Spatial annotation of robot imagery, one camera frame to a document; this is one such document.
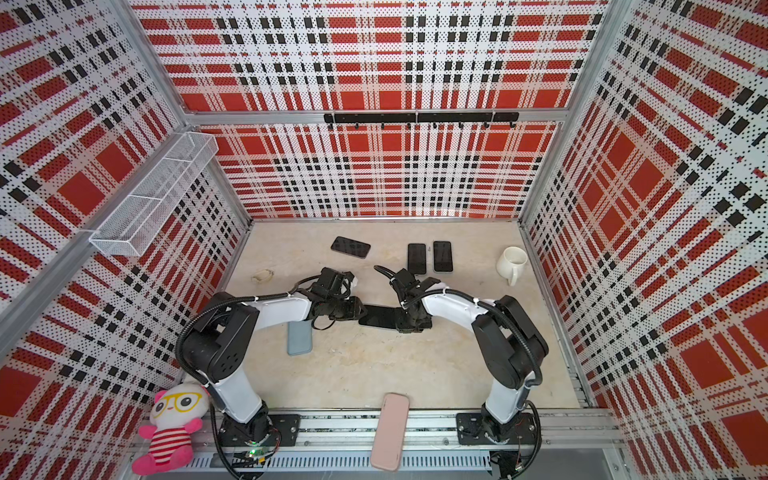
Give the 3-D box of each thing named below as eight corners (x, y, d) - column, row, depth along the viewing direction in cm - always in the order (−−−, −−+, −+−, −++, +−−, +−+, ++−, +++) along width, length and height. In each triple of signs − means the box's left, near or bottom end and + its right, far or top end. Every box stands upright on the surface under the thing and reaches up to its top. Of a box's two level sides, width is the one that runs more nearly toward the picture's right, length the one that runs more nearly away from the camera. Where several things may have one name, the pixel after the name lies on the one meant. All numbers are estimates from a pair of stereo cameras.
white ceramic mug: (501, 287, 102) (507, 274, 96) (494, 260, 110) (500, 246, 104) (526, 287, 102) (534, 274, 96) (517, 260, 110) (524, 246, 104)
